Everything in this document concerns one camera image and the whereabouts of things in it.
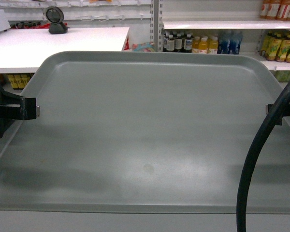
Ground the blue water bottle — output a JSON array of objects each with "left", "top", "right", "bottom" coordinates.
[
  {"left": 229, "top": 31, "right": 243, "bottom": 55},
  {"left": 218, "top": 30, "right": 232, "bottom": 54}
]

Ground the white checkout counter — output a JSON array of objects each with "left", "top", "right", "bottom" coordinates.
[{"left": 0, "top": 27, "right": 129, "bottom": 73}]

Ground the white upper shelf board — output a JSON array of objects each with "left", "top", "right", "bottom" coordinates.
[{"left": 163, "top": 19, "right": 290, "bottom": 31}]

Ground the blue water bottle right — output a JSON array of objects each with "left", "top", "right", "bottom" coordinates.
[{"left": 229, "top": 31, "right": 243, "bottom": 55}]

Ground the orange juice bottle front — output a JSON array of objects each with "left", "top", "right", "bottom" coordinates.
[{"left": 198, "top": 37, "right": 208, "bottom": 54}]

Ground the black barcode scanner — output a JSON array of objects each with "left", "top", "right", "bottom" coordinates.
[{"left": 45, "top": 6, "right": 68, "bottom": 35}]

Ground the grey silver serving tray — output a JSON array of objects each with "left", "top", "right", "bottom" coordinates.
[{"left": 0, "top": 52, "right": 282, "bottom": 214}]

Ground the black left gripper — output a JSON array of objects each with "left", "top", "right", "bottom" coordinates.
[{"left": 0, "top": 83, "right": 41, "bottom": 138}]

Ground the slotted shelf upright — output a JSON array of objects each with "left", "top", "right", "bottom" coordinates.
[{"left": 150, "top": 0, "right": 163, "bottom": 52}]

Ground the dark tea bottle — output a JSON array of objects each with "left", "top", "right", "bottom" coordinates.
[{"left": 183, "top": 34, "right": 193, "bottom": 53}]

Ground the yellow lemon tea bottle middle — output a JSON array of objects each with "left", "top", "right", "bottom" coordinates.
[{"left": 275, "top": 34, "right": 290, "bottom": 62}]

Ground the orange juice bottle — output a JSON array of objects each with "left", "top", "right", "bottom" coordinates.
[
  {"left": 198, "top": 37, "right": 208, "bottom": 54},
  {"left": 208, "top": 36, "right": 218, "bottom": 55}
]

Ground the peach drink bottle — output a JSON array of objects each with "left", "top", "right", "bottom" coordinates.
[{"left": 275, "top": 0, "right": 290, "bottom": 21}]

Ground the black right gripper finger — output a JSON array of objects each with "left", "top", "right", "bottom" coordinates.
[{"left": 265, "top": 103, "right": 290, "bottom": 126}]

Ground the blue water bottle left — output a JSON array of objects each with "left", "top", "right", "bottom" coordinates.
[{"left": 218, "top": 30, "right": 232, "bottom": 54}]

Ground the black thick cable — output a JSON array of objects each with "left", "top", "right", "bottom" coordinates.
[{"left": 236, "top": 69, "right": 290, "bottom": 232}]

